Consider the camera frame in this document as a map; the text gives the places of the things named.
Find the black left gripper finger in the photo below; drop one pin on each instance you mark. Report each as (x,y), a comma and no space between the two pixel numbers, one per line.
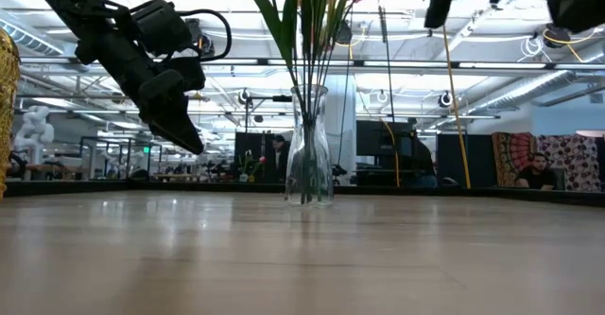
(170,116)

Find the yellow glass vase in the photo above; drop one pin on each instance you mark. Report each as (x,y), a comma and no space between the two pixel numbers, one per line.
(8,116)

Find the clear glass vase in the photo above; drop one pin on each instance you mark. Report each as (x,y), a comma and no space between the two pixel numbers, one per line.
(309,163)

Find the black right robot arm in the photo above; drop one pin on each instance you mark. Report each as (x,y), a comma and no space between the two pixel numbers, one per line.
(576,3)

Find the small potted flowers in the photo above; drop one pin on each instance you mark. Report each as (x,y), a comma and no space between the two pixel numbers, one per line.
(250,166)

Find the white humanoid robot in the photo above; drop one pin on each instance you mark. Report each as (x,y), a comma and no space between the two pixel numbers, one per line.
(35,130)

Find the person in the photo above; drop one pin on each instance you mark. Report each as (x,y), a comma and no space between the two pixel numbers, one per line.
(280,156)
(421,163)
(536,173)

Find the black monitor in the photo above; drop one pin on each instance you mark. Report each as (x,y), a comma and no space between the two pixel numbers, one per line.
(378,137)

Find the black partition panel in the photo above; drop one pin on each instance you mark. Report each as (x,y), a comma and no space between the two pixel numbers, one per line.
(465,161)

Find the orange mandala cloth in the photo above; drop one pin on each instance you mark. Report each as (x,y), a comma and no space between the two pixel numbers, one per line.
(510,154)

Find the purple patterned cloth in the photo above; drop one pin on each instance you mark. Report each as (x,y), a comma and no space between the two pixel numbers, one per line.
(576,159)

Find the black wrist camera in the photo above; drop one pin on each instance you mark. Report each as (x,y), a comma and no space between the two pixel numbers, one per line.
(160,26)

